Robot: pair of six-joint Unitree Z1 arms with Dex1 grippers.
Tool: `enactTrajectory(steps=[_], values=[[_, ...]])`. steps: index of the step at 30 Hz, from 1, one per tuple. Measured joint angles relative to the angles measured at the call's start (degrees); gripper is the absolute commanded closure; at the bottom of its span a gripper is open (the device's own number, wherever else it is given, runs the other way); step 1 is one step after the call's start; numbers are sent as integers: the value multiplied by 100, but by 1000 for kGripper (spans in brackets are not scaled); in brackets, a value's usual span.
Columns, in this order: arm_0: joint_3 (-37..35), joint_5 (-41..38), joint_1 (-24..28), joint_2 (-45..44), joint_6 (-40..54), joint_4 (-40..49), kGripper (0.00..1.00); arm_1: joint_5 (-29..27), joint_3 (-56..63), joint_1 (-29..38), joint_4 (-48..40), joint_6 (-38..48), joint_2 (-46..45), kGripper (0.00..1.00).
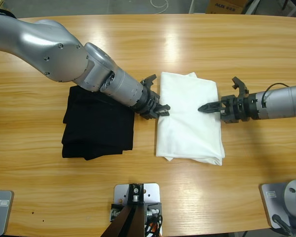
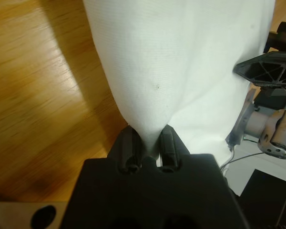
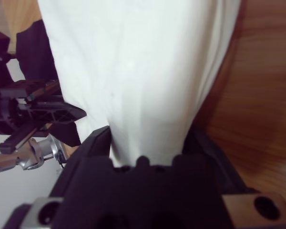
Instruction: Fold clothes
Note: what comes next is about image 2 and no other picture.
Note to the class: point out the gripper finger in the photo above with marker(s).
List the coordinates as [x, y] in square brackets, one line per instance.
[169, 148]
[128, 148]

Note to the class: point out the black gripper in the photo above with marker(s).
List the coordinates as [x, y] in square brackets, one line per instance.
[276, 100]

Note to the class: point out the white Unitree t-shirt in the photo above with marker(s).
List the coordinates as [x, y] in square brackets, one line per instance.
[169, 59]

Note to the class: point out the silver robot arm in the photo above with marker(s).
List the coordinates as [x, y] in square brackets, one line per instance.
[274, 133]

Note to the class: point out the black equipment box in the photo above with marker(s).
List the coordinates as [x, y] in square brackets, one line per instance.
[269, 198]

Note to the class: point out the grey base plate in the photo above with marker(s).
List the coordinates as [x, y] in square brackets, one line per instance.
[243, 119]

